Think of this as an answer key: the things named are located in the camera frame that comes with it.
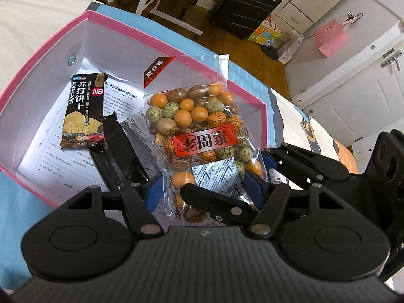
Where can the pink gift bag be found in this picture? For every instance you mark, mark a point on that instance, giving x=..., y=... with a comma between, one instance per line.
x=331, y=38

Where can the colourful gift bag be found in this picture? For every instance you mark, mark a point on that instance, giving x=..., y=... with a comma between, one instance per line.
x=268, y=34

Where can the pink box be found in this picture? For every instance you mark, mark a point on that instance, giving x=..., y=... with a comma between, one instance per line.
x=41, y=101

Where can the white cabinet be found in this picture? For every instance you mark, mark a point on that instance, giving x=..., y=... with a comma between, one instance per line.
x=347, y=101

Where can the dark round floor object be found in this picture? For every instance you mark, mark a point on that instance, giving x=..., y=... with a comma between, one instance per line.
x=268, y=52

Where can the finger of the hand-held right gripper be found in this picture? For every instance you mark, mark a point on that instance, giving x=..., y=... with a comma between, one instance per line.
x=299, y=161
x=221, y=206

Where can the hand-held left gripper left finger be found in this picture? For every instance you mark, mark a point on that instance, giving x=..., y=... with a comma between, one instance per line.
x=154, y=192

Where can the white pink plastic bag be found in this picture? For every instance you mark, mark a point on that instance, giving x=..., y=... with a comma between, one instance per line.
x=290, y=49

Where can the coated peanut bag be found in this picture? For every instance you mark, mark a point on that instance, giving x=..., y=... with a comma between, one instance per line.
x=189, y=113

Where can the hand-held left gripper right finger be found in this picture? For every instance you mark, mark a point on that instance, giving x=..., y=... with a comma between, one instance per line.
x=254, y=189

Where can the printed paper sheet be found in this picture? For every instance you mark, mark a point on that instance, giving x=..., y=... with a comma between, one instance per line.
x=47, y=161

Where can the dark cracker packet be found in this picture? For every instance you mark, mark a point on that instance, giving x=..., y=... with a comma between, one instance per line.
x=82, y=107

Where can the black suitcase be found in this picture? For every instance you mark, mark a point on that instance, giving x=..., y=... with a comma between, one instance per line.
x=246, y=3

